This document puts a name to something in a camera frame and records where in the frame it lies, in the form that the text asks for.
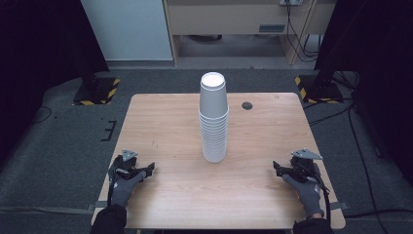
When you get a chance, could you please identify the person's left hand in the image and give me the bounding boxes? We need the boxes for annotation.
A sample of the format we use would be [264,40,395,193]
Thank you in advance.
[110,170,147,209]

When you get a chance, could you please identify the light wooden desk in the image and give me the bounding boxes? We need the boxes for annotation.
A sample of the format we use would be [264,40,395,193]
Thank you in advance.
[163,0,339,66]

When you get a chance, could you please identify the white cabinet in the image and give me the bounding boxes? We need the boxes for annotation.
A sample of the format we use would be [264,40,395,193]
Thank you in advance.
[80,0,174,62]

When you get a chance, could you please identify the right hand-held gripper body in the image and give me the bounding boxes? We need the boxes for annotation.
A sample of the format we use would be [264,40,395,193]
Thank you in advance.
[289,148,324,183]

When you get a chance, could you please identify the person's right hand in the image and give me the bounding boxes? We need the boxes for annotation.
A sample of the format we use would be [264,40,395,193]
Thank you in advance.
[282,174,326,219]

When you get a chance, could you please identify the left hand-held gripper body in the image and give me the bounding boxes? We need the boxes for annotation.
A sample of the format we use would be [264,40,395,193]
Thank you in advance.
[108,148,144,183]

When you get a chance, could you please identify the black curtain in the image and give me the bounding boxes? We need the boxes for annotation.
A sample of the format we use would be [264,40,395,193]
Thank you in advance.
[314,0,413,188]
[0,0,110,167]

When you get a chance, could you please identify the thin black floor cable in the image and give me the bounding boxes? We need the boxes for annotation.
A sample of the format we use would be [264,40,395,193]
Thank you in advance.
[31,105,54,125]

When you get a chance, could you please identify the striped black stand base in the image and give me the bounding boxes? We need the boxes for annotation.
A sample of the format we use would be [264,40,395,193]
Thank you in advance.
[294,74,345,105]
[72,76,122,106]

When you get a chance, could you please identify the stack of white paper cups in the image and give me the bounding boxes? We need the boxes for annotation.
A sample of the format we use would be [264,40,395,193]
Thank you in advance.
[198,71,230,164]

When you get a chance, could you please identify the hanging black cables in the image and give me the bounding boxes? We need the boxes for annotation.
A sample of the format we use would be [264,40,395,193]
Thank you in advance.
[284,0,320,63]

